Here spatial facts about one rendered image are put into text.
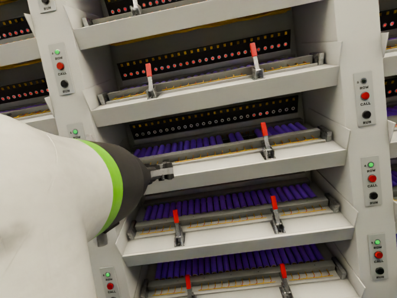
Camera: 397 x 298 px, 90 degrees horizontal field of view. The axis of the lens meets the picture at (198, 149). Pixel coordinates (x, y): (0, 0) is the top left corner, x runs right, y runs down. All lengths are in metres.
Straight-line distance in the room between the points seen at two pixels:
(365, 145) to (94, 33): 0.71
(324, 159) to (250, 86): 0.26
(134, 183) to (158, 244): 0.42
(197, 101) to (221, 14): 0.21
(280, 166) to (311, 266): 0.34
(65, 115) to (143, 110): 0.20
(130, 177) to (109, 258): 0.47
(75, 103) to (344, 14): 0.66
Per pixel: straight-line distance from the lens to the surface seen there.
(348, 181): 0.62
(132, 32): 0.58
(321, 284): 0.76
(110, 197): 0.17
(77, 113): 0.59
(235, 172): 0.51
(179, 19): 0.57
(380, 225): 0.69
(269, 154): 0.55
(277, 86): 0.53
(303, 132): 0.61
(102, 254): 0.66
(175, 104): 0.51
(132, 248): 0.65
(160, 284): 0.75
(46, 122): 0.65
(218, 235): 0.59
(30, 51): 0.70
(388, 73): 0.67
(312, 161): 0.57
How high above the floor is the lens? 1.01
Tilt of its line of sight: 6 degrees down
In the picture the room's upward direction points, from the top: 10 degrees counter-clockwise
